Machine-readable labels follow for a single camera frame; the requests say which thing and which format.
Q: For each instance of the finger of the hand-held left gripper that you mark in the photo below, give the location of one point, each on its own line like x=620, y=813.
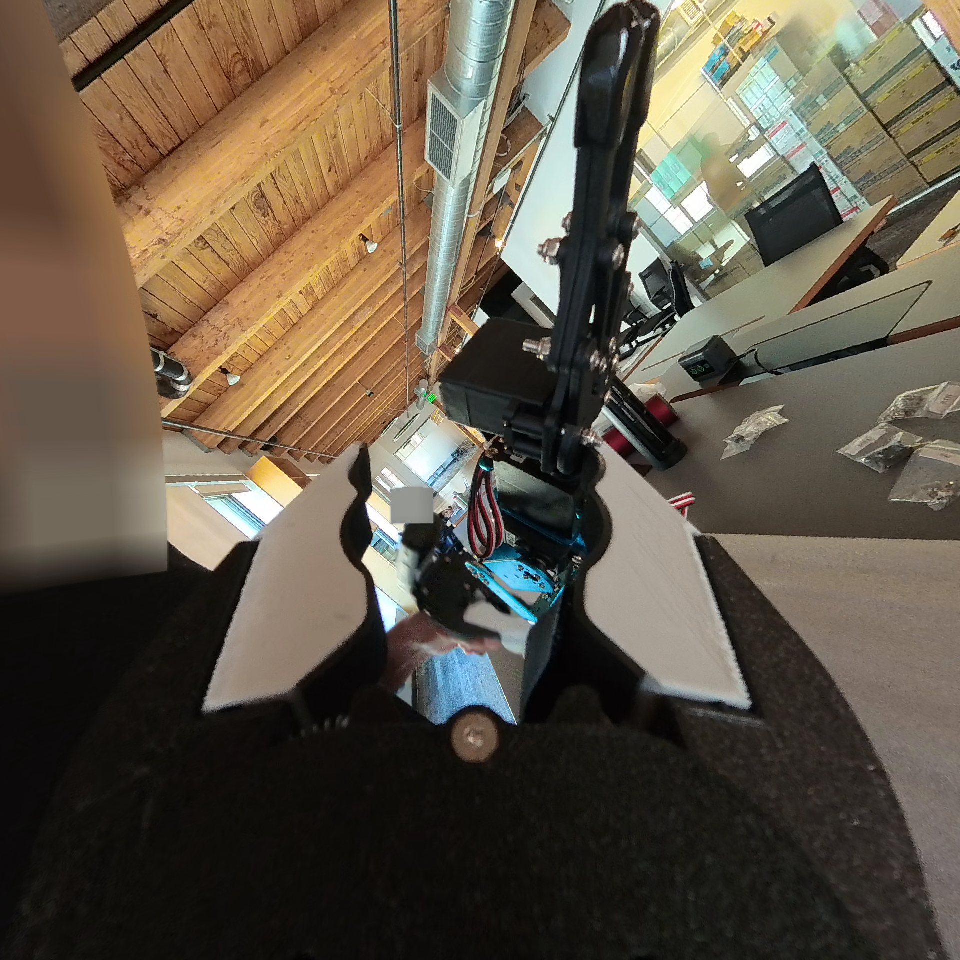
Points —
x=499, y=626

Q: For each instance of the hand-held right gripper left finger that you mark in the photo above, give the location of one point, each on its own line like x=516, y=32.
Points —
x=300, y=600

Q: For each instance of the black mesh office chair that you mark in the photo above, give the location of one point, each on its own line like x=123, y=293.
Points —
x=795, y=214

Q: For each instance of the person's left forearm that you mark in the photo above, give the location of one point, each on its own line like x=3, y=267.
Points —
x=420, y=645

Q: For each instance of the stack of cardboard boxes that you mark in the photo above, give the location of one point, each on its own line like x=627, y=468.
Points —
x=862, y=97

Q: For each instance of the white partition board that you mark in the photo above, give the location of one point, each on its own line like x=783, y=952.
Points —
x=547, y=165

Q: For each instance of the silver ventilation duct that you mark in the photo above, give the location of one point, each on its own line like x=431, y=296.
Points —
x=465, y=150

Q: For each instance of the black ceiling pipe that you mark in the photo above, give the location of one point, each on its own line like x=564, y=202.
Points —
x=171, y=371

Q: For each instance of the grey-brown desk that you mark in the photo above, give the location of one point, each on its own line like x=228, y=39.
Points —
x=787, y=495

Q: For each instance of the white table with wooden edge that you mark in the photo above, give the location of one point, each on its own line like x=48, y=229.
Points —
x=840, y=247

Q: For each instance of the black and red cylinder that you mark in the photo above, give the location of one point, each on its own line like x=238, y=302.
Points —
x=652, y=427

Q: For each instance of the green exit sign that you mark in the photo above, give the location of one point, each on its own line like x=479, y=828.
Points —
x=429, y=395

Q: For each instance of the group of small screw bags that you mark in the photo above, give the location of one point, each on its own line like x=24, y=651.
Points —
x=892, y=450

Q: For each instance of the black box with green lights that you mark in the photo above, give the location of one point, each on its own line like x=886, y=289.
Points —
x=709, y=361

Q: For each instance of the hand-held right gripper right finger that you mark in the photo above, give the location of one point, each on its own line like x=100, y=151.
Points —
x=660, y=600

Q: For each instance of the ceiling spot lamp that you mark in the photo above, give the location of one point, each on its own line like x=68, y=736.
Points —
x=231, y=377
x=368, y=244

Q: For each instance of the blue toy robot arm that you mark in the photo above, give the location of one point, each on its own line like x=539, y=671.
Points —
x=592, y=262

